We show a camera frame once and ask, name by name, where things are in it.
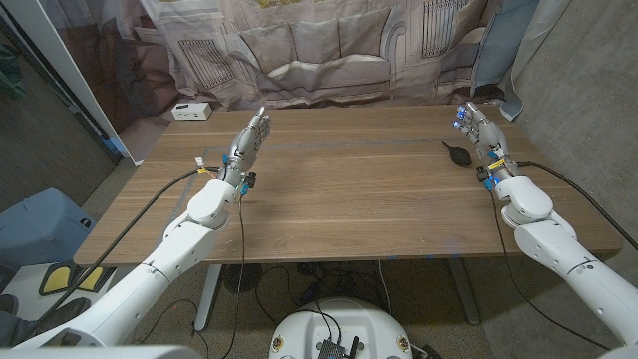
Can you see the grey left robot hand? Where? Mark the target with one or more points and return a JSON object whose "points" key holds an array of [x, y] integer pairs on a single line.
{"points": [[244, 149]]}

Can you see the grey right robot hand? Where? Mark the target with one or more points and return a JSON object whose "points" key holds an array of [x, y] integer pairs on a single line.
{"points": [[491, 139]]}

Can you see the black rubber air blower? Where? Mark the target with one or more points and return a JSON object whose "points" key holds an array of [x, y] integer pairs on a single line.
{"points": [[459, 155]]}

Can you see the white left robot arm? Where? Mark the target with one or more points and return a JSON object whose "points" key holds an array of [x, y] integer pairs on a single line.
{"points": [[184, 244]]}

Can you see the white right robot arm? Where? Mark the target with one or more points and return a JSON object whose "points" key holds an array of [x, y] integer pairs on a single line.
{"points": [[548, 234]]}

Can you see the white power strip box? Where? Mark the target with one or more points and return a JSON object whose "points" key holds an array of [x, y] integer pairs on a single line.
{"points": [[191, 110]]}

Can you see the printed sofa backdrop curtain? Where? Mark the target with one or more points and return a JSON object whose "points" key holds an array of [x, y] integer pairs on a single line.
{"points": [[319, 50]]}

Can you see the black round floor fan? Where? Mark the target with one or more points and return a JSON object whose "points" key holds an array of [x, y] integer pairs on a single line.
{"points": [[249, 279]]}

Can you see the grey table leg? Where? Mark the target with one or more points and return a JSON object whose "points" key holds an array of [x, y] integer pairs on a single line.
{"points": [[463, 294]]}

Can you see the black power adapter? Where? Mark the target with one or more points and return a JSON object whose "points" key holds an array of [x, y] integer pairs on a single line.
{"points": [[309, 293]]}

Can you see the white table leg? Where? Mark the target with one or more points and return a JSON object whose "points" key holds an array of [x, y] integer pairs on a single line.
{"points": [[205, 304]]}

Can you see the yellow black foot pedal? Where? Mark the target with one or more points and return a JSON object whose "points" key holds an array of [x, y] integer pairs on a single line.
{"points": [[56, 279], [92, 278]]}

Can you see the white round robot torso base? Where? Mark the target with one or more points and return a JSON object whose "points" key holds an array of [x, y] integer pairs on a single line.
{"points": [[349, 324]]}

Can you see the white partition panel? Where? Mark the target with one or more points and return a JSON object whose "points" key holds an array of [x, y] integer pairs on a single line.
{"points": [[60, 55]]}

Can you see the black antenna device on torso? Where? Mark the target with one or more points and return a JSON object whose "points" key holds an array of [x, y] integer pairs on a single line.
{"points": [[331, 349]]}

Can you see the blue plastic bin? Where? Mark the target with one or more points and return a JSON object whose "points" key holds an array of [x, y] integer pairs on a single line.
{"points": [[40, 229]]}

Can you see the black plug on floor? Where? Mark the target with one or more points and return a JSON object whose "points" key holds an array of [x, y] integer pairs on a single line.
{"points": [[426, 353]]}

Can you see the white robot chest edge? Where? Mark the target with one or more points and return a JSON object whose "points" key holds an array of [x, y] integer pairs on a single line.
{"points": [[99, 353]]}

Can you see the white floor mat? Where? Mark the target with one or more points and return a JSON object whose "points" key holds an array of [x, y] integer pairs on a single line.
{"points": [[25, 284]]}

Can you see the person leg in blue jeans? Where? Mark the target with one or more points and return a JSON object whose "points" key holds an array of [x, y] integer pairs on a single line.
{"points": [[15, 331]]}

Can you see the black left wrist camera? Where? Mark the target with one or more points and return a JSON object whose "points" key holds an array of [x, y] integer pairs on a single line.
{"points": [[250, 179]]}

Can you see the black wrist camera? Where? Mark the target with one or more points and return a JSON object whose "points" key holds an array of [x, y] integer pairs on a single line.
{"points": [[250, 179], [481, 173]]}

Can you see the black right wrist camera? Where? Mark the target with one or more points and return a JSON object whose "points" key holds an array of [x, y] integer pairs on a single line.
{"points": [[481, 173]]}

